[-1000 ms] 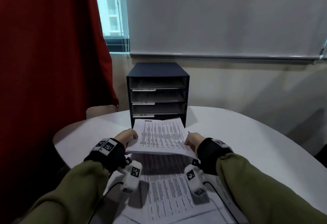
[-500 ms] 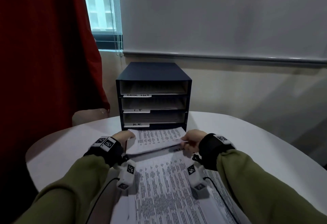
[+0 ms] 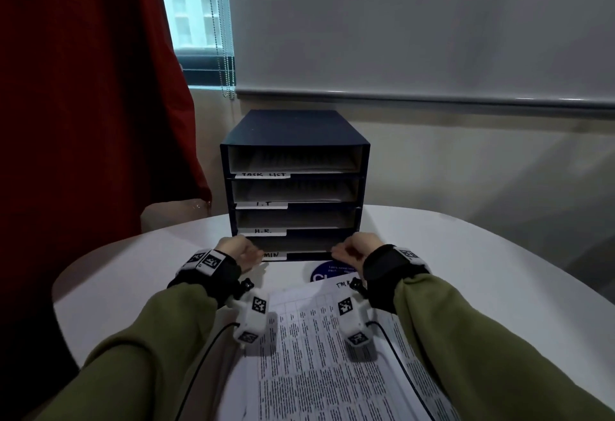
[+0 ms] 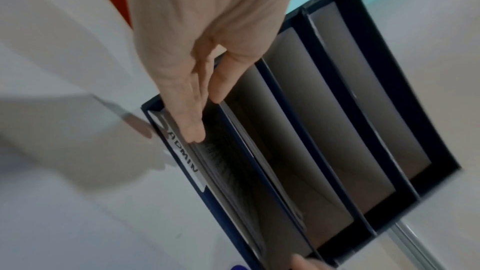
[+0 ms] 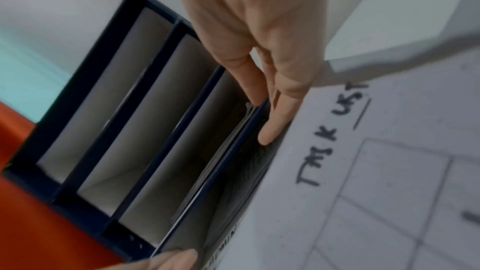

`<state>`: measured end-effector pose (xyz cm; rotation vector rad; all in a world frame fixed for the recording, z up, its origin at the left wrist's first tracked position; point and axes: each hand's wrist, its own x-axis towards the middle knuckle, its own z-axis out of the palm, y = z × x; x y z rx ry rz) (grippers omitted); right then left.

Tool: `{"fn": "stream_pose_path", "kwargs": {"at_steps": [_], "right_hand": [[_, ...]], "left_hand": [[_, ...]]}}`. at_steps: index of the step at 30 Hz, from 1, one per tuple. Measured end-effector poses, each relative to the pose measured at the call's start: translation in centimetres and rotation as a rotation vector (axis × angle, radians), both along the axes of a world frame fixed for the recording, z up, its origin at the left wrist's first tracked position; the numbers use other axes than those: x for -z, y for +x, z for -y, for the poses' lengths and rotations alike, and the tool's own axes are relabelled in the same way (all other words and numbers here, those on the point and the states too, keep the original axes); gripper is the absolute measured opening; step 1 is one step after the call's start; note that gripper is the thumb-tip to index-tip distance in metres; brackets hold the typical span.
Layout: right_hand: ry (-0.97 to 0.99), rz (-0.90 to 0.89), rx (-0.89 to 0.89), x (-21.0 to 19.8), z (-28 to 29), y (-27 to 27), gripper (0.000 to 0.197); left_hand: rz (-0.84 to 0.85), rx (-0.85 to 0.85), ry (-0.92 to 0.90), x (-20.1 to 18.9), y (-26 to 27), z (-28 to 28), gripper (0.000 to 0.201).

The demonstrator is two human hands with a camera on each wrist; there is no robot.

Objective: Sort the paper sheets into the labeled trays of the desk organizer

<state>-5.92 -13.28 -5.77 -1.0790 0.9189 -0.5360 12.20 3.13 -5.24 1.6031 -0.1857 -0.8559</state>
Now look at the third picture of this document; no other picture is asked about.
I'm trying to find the person's left forearm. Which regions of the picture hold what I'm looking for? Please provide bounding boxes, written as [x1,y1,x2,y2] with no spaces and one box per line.
[33,283,220,421]

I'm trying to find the black cable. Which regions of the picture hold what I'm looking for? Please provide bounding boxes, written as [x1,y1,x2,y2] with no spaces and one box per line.
[367,320,436,421]
[175,322,239,421]

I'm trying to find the black wrist band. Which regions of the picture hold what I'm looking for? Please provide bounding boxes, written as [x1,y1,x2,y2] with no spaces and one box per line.
[363,244,432,315]
[167,248,243,309]

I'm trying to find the wide white roller blind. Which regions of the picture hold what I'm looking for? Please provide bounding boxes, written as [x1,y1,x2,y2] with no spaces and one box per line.
[224,0,615,112]

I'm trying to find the bead chain blind cord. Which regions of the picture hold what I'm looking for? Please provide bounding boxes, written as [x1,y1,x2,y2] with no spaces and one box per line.
[204,0,237,100]

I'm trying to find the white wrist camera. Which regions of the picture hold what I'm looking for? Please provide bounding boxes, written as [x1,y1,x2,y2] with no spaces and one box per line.
[336,277,373,349]
[225,277,271,347]

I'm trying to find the pile of printed papers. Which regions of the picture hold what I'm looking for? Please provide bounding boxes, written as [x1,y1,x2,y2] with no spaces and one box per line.
[216,274,462,421]

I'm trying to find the beige chair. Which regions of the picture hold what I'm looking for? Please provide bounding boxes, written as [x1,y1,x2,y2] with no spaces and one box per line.
[140,198,212,233]

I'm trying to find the red curtain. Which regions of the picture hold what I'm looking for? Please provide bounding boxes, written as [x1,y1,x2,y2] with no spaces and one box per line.
[0,0,212,368]

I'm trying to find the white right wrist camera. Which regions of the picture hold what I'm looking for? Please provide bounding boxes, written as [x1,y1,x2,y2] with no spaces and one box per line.
[336,277,373,349]

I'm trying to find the dark blue paper tray organizer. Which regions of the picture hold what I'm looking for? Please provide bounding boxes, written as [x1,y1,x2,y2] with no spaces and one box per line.
[220,109,371,263]

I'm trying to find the window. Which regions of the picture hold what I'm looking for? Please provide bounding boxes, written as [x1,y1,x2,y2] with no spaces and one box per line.
[154,0,236,90]

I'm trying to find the black right wrist band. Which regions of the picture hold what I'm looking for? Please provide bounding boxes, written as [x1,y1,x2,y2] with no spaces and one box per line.
[363,244,432,315]

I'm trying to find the person's right hand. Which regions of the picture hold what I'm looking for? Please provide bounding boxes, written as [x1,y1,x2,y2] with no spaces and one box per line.
[330,232,386,278]

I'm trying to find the black left wrist band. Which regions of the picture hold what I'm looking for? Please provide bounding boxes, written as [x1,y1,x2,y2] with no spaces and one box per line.
[167,248,243,309]

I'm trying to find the person's right forearm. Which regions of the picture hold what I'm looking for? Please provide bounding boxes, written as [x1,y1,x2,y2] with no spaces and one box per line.
[393,274,615,421]

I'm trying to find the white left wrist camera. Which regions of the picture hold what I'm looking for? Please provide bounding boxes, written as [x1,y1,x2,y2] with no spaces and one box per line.
[225,277,271,347]

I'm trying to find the person's left hand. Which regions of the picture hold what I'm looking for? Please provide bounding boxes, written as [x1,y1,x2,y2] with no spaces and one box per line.
[215,235,265,272]

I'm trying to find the white printed paper sheet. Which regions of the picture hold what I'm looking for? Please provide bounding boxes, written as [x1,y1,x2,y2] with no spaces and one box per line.
[230,146,360,174]

